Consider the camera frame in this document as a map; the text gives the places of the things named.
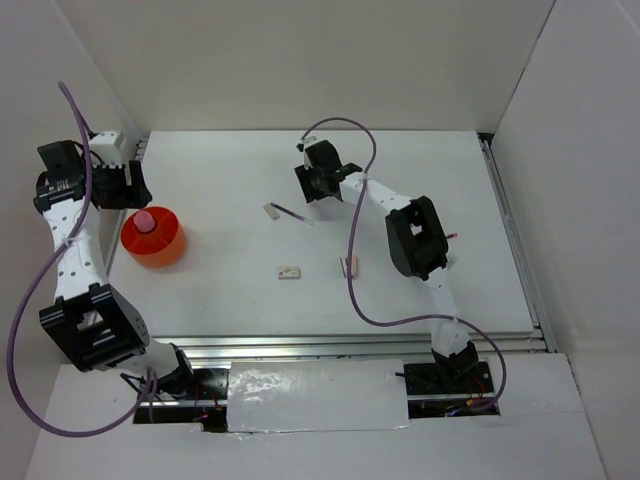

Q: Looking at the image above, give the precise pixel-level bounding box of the pink round container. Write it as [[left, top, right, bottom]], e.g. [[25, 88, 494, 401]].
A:
[[133, 210, 156, 234]]

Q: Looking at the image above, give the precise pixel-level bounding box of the purple black pen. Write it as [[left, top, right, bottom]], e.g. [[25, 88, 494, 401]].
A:
[[270, 202, 314, 226]]

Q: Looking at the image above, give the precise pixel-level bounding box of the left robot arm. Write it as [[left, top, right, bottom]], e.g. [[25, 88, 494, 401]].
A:
[[33, 131, 198, 399]]

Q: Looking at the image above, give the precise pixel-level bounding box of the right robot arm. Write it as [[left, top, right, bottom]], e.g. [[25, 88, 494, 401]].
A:
[[294, 139, 479, 392]]

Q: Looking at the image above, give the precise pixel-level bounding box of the beige eraser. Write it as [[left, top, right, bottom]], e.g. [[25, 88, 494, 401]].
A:
[[264, 203, 280, 220]]

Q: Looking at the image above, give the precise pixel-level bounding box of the orange round pen holder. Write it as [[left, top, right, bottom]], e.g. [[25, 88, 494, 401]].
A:
[[120, 206, 187, 269]]

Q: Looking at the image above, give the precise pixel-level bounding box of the pink mini stapler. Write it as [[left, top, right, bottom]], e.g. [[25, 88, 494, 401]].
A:
[[340, 256, 358, 279]]

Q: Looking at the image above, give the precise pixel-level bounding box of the staples box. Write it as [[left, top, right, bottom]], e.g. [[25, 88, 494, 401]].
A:
[[277, 265, 301, 280]]

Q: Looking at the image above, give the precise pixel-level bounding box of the white cover sheet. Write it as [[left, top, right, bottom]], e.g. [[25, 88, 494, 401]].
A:
[[227, 359, 409, 433]]

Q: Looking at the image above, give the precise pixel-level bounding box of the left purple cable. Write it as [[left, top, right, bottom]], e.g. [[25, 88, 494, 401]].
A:
[[7, 81, 159, 436]]

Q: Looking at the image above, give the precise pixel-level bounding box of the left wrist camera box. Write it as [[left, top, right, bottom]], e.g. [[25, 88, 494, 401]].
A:
[[89, 130, 126, 167]]

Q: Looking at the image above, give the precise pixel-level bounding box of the aluminium front rail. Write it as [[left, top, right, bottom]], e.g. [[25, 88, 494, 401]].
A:
[[77, 333, 546, 362]]

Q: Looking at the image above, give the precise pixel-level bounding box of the aluminium rail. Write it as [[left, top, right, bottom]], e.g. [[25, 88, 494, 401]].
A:
[[77, 333, 546, 362], [477, 133, 560, 353]]

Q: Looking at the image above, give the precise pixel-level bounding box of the aluminium right rail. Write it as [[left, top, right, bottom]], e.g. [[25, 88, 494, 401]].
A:
[[477, 133, 560, 353]]

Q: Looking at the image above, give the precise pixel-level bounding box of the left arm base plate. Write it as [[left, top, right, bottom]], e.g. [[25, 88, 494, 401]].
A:
[[133, 368, 230, 433]]

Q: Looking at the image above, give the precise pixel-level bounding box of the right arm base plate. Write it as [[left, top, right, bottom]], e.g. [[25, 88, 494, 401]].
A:
[[395, 361, 499, 419]]

